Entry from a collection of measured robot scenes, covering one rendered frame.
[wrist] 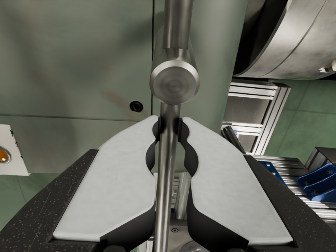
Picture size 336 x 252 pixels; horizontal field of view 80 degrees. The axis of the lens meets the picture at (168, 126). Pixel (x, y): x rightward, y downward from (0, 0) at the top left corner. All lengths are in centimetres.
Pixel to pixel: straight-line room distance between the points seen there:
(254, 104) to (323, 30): 122
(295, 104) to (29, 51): 180
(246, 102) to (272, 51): 118
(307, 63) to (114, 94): 24
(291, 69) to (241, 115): 117
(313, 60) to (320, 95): 164
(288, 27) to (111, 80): 19
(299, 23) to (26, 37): 26
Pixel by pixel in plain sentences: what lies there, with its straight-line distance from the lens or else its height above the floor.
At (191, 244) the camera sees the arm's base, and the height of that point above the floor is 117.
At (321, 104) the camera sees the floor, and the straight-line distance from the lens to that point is 200.
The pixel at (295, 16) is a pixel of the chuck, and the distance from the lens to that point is 26.
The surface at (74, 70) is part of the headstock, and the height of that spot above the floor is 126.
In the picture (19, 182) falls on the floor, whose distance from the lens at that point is 252.
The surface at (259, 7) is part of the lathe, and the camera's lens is 30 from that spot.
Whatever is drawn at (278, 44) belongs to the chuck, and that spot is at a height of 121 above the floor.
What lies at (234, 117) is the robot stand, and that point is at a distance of 148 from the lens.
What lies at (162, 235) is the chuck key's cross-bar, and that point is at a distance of 19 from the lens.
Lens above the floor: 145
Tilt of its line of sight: 60 degrees down
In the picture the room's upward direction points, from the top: 179 degrees clockwise
